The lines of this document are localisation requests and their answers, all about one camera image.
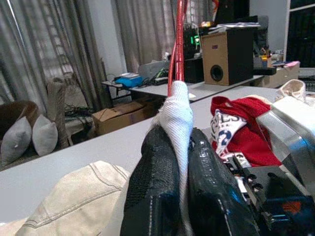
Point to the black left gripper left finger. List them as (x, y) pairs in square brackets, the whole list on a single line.
[(152, 184)]

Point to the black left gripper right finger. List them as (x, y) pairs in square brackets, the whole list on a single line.
[(209, 191)]

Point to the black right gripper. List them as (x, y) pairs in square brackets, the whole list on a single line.
[(275, 191)]

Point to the red shirt with number print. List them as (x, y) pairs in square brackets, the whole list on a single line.
[(248, 137)]

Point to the cream jacket with flag patches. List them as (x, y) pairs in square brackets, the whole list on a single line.
[(177, 115)]

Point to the red plastic hanger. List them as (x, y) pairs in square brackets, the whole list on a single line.
[(180, 37)]

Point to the brown cardboard box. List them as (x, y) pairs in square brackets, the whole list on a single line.
[(118, 118)]

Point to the cream hooded jacket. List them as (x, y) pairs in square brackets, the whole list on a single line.
[(292, 89)]

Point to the blue device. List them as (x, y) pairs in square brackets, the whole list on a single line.
[(129, 82)]

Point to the low beige cabinet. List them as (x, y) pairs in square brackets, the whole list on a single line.
[(283, 78)]

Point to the grey case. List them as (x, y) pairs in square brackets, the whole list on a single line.
[(150, 70)]

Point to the grey pillow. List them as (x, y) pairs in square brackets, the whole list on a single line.
[(45, 136), (16, 142)]

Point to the black box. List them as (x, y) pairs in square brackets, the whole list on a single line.
[(194, 71)]

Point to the wooden loudspeaker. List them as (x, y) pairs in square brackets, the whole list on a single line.
[(221, 54)]

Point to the black device green lights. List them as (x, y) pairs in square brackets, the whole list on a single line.
[(194, 39)]

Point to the sheer grey curtain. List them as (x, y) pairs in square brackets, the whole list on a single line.
[(37, 49), (147, 29)]

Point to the brown armchair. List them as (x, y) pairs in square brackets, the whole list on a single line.
[(14, 109)]

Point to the paper stack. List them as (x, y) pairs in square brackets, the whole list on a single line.
[(233, 26)]

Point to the black monitor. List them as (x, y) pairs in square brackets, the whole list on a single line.
[(233, 9)]

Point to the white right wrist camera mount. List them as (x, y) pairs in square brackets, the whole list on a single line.
[(295, 110)]

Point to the beige scratching post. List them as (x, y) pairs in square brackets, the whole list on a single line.
[(57, 103)]

